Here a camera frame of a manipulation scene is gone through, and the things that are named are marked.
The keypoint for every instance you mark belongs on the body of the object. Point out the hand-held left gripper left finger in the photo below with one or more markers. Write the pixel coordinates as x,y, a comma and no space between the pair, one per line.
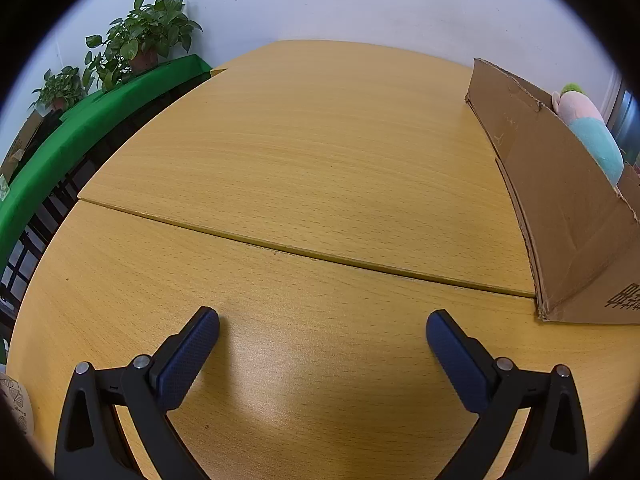
187,355

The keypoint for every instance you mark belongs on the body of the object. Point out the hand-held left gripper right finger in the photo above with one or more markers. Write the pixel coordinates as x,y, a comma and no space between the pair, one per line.
457,355

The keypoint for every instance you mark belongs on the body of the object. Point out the large cardboard box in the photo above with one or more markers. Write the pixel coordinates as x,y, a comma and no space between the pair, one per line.
550,185

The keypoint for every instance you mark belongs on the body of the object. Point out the wooden desktop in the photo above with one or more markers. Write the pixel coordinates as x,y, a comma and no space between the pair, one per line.
300,160

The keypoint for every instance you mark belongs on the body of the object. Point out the white patterned bag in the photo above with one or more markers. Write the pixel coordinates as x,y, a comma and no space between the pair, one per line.
17,405

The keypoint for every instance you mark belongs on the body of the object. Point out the black metal chair frames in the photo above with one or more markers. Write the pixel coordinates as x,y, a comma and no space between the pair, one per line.
45,215

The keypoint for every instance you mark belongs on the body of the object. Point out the pink pig plush toy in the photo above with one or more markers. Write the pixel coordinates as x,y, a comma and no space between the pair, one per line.
590,135

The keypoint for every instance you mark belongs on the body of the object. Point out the brown cardboard carton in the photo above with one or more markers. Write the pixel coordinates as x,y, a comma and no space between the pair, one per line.
20,145

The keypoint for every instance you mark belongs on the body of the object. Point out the small potted green plant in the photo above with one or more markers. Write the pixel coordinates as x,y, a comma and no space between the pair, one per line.
62,87

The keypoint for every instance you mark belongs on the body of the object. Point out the large potted green plant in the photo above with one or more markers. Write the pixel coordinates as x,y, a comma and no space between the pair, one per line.
145,30

